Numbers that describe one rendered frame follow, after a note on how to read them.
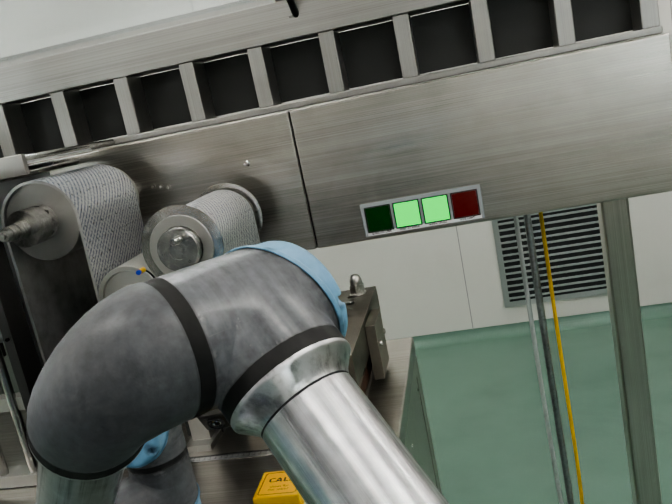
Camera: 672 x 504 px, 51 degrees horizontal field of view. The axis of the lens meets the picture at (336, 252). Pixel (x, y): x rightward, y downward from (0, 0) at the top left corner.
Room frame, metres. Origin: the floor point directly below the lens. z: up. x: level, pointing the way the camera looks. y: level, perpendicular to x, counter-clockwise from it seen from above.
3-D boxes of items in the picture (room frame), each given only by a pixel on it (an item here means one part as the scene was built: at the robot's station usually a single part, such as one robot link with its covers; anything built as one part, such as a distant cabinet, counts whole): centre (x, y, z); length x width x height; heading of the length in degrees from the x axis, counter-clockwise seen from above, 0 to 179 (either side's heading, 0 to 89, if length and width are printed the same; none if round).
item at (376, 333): (1.31, -0.05, 0.96); 0.10 x 0.03 x 0.11; 168
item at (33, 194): (1.37, 0.47, 1.33); 0.25 x 0.14 x 0.14; 168
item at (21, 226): (1.16, 0.52, 1.33); 0.06 x 0.03 x 0.03; 168
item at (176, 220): (1.31, 0.23, 1.25); 0.26 x 0.12 x 0.12; 168
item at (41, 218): (1.21, 0.51, 1.33); 0.06 x 0.06 x 0.06; 78
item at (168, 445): (0.80, 0.27, 1.11); 0.11 x 0.08 x 0.09; 169
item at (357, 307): (1.31, 0.05, 1.00); 0.40 x 0.16 x 0.06; 168
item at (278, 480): (0.93, 0.15, 0.91); 0.07 x 0.07 x 0.02; 78
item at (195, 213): (1.18, 0.26, 1.25); 0.15 x 0.01 x 0.15; 78
